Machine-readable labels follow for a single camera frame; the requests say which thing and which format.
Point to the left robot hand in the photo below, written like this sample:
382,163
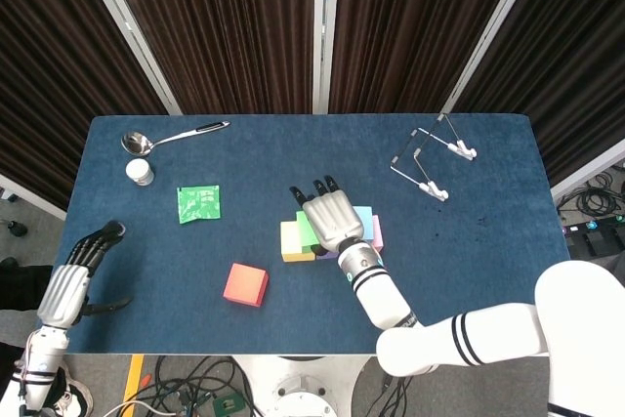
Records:
63,290

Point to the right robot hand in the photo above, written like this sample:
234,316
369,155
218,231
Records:
332,217

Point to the green cube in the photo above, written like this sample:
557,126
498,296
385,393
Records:
306,229

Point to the light blue cube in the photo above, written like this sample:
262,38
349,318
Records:
363,219

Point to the yellow cube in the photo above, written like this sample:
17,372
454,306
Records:
292,241

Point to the pink cube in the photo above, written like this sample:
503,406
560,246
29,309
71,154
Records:
377,236

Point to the red cube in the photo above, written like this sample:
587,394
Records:
245,285

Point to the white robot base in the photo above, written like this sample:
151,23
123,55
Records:
303,387

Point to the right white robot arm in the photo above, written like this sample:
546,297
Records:
464,329

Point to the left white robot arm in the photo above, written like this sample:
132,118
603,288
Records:
39,368

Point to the purple cube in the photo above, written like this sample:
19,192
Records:
326,256

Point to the white sneaker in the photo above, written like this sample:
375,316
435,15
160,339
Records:
73,397

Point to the yellow floor tape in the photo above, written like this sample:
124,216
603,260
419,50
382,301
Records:
134,378

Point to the green foil packet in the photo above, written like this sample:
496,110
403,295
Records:
198,203

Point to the blue table mat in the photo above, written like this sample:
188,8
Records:
195,319

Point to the small white jar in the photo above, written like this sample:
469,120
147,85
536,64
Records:
139,173

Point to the metal ladle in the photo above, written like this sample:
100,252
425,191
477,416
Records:
137,142

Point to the green electronics box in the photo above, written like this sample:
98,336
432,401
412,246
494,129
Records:
227,406

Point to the brown curtain panel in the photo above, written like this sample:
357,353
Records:
220,21
576,70
39,70
415,21

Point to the white partition post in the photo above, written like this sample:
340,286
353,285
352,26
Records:
127,26
29,195
493,26
586,168
324,21

